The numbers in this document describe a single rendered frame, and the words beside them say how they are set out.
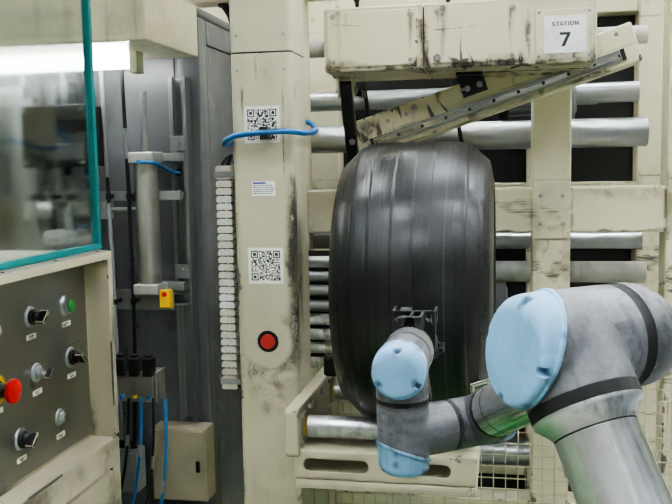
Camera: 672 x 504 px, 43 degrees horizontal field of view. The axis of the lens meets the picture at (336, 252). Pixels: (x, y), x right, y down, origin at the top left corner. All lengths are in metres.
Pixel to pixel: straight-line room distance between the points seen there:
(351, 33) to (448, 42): 0.22
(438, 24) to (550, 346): 1.24
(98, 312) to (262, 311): 0.33
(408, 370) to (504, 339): 0.29
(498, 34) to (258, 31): 0.54
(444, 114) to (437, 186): 0.54
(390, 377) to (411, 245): 0.41
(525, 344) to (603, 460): 0.13
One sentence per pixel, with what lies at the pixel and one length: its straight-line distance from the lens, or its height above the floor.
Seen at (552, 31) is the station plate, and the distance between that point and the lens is 1.97.
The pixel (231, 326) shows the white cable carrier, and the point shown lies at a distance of 1.83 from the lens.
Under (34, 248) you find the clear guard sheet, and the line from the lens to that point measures 1.52.
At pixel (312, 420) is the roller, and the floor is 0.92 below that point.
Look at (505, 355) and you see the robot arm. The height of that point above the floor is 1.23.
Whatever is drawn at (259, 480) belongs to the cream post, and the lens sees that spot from 1.89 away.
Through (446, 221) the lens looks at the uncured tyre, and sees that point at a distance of 1.53.
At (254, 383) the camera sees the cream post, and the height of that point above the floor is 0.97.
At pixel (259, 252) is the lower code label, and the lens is 1.77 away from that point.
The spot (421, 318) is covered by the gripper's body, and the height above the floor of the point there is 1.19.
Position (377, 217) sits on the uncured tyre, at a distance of 1.55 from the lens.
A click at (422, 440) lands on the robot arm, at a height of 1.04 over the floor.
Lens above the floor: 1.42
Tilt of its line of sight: 6 degrees down
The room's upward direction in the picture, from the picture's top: 1 degrees counter-clockwise
